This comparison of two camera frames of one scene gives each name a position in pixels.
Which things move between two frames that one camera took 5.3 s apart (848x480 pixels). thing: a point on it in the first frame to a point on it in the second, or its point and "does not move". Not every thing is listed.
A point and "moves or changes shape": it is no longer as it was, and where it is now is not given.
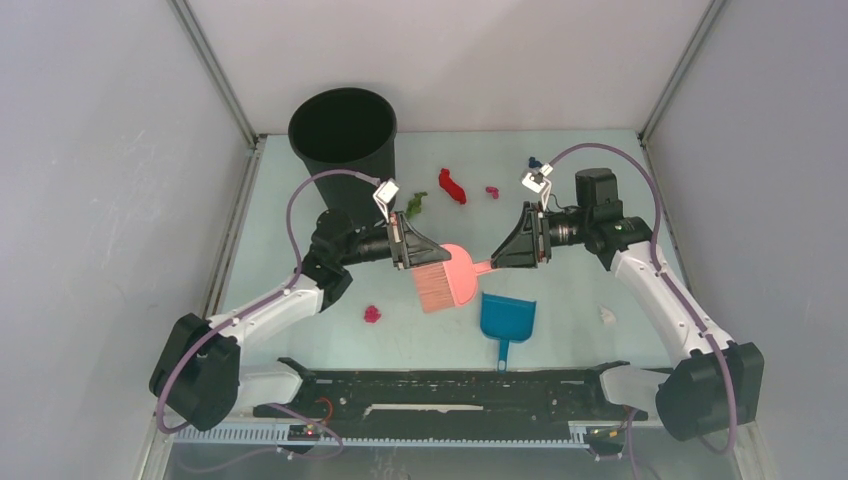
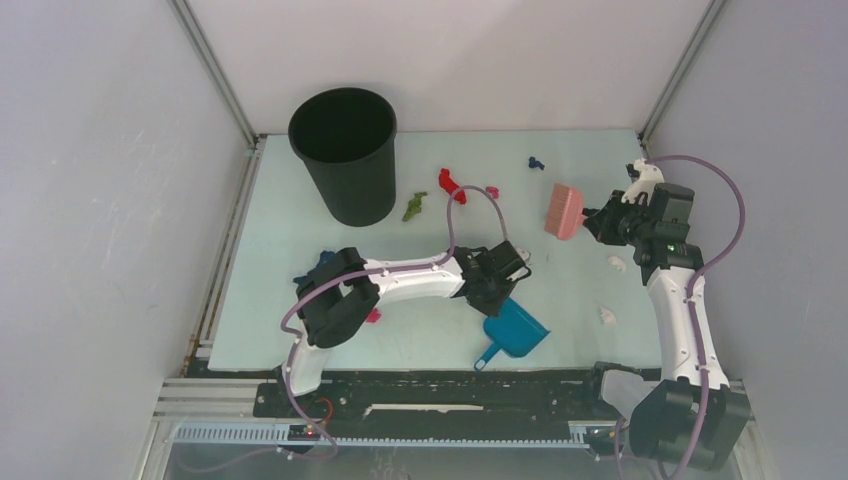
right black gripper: x=528 y=243 to x=601 y=224
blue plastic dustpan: x=506 y=320 moves or changes shape
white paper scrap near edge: x=607 y=316 does not move
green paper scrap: x=414 y=204 does not move
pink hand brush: x=448 y=283 moves or changes shape
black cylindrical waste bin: x=346 y=129 does not move
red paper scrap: x=456 y=191 does not move
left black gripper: x=408 y=248 to x=492 y=306
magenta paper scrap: x=371 y=314 does not move
